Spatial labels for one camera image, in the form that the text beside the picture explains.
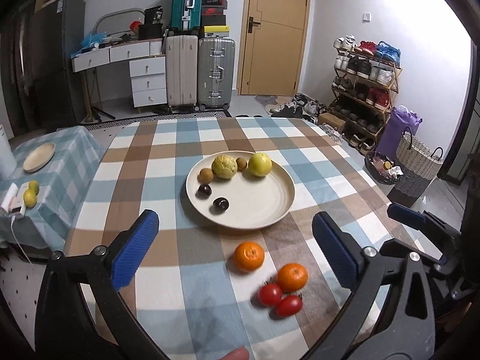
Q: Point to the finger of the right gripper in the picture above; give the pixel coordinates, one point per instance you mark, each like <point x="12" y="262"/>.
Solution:
<point x="406" y="216"/>

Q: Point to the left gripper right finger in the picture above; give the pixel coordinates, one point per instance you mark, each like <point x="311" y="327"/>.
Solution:
<point x="405" y="327"/>

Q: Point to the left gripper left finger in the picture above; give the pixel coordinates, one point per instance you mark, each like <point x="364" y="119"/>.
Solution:
<point x="80" y="312"/>

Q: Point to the orange mandarin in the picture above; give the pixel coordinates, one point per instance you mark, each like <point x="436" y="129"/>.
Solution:
<point x="292" y="277"/>
<point x="248" y="256"/>

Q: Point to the red tomato oblong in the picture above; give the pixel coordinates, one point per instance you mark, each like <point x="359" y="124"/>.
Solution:
<point x="289" y="305"/>

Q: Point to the red tomato round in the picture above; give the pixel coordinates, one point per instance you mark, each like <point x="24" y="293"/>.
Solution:
<point x="270" y="295"/>

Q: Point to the bumpy yellow-green citrus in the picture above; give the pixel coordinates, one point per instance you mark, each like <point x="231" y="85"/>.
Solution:
<point x="224" y="167"/>

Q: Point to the operator hand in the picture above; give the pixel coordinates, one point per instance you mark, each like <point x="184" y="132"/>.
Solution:
<point x="240" y="353"/>

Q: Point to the woven basket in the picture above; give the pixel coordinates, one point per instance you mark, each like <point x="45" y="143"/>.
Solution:
<point x="419" y="164"/>

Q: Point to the purple bag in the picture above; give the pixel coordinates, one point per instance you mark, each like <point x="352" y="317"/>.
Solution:
<point x="401" y="118"/>

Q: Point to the white power bank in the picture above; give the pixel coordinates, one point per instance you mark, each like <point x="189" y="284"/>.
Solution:
<point x="13" y="202"/>

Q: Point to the green lemon on side table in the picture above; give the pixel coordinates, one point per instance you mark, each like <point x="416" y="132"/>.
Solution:
<point x="30" y="198"/>

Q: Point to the teal checkered side tablecloth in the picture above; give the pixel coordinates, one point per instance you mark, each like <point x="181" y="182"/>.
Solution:
<point x="63" y="182"/>

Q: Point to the brown blue checkered tablecloth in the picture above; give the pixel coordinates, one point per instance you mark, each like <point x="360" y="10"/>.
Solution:
<point x="187" y="294"/>

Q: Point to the wooden shoe rack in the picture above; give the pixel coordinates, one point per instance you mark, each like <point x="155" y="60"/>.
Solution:
<point x="365" y="85"/>

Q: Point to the large cream plate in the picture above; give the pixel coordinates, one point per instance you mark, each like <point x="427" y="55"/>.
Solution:
<point x="254" y="202"/>

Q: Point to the white humidifier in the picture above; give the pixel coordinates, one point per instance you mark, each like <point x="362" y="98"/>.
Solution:
<point x="7" y="159"/>

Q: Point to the small cream plate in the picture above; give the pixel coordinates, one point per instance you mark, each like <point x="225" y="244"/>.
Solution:
<point x="39" y="157"/>

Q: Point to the brown kiwi right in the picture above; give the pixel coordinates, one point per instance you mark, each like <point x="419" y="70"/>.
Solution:
<point x="241" y="164"/>

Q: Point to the brown kiwi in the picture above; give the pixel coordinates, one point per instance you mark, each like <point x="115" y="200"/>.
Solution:
<point x="241" y="164"/>
<point x="205" y="176"/>

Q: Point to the dark plum lower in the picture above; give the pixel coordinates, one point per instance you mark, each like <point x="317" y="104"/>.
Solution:
<point x="221" y="204"/>

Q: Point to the dark plum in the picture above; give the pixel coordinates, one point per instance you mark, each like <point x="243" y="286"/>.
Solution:
<point x="204" y="191"/>
<point x="221" y="204"/>

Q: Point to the dark plum upper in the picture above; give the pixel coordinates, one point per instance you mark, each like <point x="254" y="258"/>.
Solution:
<point x="204" y="191"/>

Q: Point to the brown kiwi left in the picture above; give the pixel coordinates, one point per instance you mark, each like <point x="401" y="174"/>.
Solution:
<point x="205" y="176"/>

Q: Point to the wooden door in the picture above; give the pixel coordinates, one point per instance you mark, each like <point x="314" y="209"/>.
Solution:
<point x="273" y="38"/>

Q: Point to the black refrigerator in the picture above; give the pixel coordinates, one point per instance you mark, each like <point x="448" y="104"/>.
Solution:
<point x="39" y="86"/>

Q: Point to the silver suitcase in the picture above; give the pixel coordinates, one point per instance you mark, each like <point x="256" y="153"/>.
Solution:
<point x="215" y="72"/>

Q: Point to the yellow black shoebox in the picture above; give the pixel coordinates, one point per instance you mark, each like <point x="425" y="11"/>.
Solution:
<point x="216" y="31"/>

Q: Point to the white drawer desk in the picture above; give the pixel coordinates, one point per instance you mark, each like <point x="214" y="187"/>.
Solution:
<point x="146" y="67"/>

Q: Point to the beige suitcase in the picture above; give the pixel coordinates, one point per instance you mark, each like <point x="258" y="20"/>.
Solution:
<point x="181" y="58"/>

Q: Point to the teal suitcase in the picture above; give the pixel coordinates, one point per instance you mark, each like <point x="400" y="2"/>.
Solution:
<point x="186" y="16"/>

